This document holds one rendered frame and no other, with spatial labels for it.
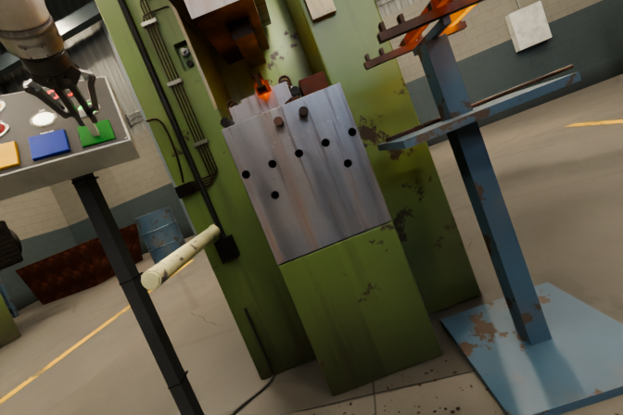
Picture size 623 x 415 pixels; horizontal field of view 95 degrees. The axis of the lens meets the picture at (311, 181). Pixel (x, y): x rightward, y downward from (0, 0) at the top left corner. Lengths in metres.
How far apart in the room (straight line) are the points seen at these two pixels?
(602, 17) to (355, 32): 7.75
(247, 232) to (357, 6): 0.91
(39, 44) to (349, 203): 0.77
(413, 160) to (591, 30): 7.58
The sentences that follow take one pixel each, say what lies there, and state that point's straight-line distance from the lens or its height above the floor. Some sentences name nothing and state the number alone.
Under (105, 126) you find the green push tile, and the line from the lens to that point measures 0.95.
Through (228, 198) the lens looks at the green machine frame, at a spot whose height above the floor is 0.71.
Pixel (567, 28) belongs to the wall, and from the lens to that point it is 8.33.
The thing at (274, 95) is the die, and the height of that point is 0.96.
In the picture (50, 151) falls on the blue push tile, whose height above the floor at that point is 0.99.
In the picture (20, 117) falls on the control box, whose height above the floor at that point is 1.11.
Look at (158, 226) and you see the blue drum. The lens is 5.40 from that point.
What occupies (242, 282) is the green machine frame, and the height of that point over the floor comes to 0.40.
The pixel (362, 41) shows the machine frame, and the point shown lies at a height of 1.06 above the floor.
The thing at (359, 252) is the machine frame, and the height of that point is 0.41.
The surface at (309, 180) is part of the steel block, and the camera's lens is 0.86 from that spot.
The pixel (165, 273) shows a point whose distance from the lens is 0.76.
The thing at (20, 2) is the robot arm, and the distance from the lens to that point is 0.71.
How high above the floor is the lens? 0.74
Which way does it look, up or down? 4 degrees down
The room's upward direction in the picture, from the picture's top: 22 degrees counter-clockwise
